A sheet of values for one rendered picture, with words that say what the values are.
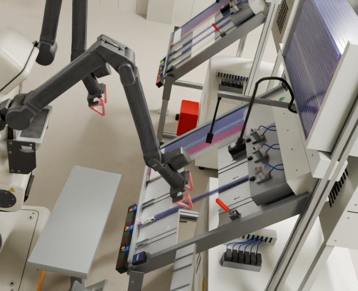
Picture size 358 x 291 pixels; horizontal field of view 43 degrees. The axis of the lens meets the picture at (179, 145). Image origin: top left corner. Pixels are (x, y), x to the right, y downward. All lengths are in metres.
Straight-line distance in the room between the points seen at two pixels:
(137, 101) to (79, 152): 1.92
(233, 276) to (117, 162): 1.59
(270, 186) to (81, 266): 0.83
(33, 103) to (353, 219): 1.07
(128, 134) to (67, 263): 1.81
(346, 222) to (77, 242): 1.06
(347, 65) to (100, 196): 1.33
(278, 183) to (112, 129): 2.25
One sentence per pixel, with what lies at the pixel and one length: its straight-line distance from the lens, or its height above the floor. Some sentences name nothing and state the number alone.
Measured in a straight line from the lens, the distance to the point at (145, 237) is 1.79.
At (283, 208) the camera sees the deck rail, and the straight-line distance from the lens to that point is 1.48.
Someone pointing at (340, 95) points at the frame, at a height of 1.57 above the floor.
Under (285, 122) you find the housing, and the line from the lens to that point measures 1.65.
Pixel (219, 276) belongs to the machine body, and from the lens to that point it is 1.90.
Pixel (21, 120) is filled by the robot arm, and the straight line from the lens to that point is 1.49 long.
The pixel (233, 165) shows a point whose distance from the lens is 1.76.
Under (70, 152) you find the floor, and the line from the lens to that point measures 3.31.
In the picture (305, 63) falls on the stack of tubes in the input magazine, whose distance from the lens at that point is 1.51.
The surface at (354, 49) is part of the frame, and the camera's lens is 1.18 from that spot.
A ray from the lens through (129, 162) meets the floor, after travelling 3.25.
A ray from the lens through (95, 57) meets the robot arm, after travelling 1.35.
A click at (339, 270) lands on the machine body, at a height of 0.62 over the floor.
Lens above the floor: 2.10
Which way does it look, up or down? 37 degrees down
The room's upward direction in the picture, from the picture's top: 11 degrees clockwise
